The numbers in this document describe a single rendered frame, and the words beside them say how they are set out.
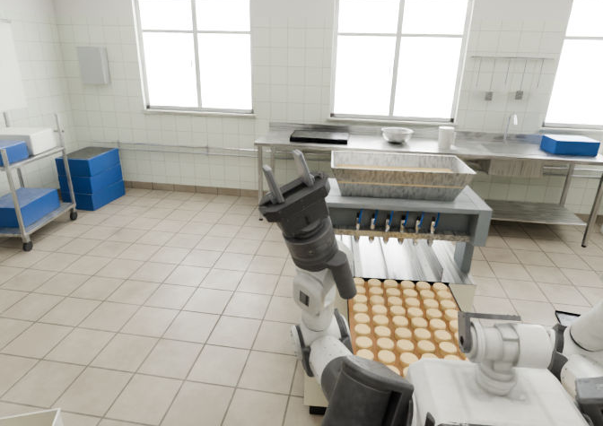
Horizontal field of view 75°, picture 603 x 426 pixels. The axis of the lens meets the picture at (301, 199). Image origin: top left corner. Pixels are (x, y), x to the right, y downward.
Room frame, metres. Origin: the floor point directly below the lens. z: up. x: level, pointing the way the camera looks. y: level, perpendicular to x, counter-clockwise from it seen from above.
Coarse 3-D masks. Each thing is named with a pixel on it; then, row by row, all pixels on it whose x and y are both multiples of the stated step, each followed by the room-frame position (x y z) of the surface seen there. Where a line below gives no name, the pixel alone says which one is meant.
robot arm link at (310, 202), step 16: (320, 176) 0.63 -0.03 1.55; (288, 192) 0.61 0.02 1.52; (304, 192) 0.59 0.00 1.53; (320, 192) 0.60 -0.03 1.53; (272, 208) 0.57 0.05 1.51; (288, 208) 0.57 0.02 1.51; (304, 208) 0.59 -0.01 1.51; (320, 208) 0.60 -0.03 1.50; (288, 224) 0.58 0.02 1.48; (304, 224) 0.59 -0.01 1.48; (320, 224) 0.61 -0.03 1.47; (288, 240) 0.60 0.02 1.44; (304, 240) 0.59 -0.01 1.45; (320, 240) 0.59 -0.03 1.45; (304, 256) 0.59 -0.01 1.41; (320, 256) 0.60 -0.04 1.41
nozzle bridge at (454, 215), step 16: (336, 192) 1.61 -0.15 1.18; (464, 192) 1.65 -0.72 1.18; (336, 208) 1.57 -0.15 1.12; (352, 208) 1.56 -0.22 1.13; (368, 208) 1.47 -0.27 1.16; (384, 208) 1.47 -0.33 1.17; (400, 208) 1.46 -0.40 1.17; (416, 208) 1.46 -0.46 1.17; (432, 208) 1.45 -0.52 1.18; (448, 208) 1.45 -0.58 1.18; (464, 208) 1.45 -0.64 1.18; (480, 208) 1.45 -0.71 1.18; (336, 224) 1.57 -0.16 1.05; (352, 224) 1.56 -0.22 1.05; (368, 224) 1.56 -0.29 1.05; (384, 224) 1.55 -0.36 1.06; (448, 224) 1.53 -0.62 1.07; (464, 224) 1.53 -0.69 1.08; (480, 224) 1.44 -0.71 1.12; (448, 240) 1.48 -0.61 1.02; (464, 240) 1.48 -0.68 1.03; (480, 240) 1.44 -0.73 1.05; (464, 256) 1.54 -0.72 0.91
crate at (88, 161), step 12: (60, 156) 4.26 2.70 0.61; (72, 156) 4.27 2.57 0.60; (84, 156) 4.29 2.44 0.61; (96, 156) 4.31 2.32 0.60; (108, 156) 4.51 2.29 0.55; (60, 168) 4.19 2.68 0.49; (72, 168) 4.17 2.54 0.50; (84, 168) 4.16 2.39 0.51; (96, 168) 4.27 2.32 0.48; (108, 168) 4.48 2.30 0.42
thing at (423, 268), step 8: (408, 240) 1.80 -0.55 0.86; (416, 248) 1.64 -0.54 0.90; (416, 256) 1.60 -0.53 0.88; (424, 256) 1.56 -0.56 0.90; (416, 264) 1.58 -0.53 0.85; (424, 264) 1.50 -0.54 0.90; (424, 272) 1.44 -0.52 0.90; (432, 272) 1.43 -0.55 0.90; (424, 280) 1.42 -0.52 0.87; (432, 280) 1.37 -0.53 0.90
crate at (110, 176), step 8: (112, 168) 4.56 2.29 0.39; (120, 168) 4.72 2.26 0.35; (64, 176) 4.19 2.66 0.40; (72, 176) 4.19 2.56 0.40; (96, 176) 4.26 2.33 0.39; (104, 176) 4.39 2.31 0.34; (112, 176) 4.54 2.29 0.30; (120, 176) 4.69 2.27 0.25; (64, 184) 4.19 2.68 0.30; (72, 184) 4.18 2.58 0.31; (80, 184) 4.16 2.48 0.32; (88, 184) 4.15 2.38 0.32; (96, 184) 4.23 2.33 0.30; (104, 184) 4.37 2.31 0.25; (80, 192) 4.17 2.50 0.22; (88, 192) 4.15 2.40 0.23; (96, 192) 4.22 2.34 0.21
